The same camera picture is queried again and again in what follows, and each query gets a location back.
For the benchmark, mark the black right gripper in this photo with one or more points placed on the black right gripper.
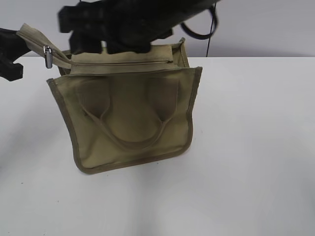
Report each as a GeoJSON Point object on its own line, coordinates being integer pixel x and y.
{"type": "Point", "coordinates": [129, 25]}

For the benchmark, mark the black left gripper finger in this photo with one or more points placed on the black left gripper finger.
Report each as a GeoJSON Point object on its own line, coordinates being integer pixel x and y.
{"type": "Point", "coordinates": [12, 47]}

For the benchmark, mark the silver zipper pull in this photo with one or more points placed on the silver zipper pull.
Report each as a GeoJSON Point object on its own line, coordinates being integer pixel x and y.
{"type": "Point", "coordinates": [48, 56]}

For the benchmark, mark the olive yellow canvas bag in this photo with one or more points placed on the olive yellow canvas bag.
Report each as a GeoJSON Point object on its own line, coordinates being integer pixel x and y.
{"type": "Point", "coordinates": [123, 109]}

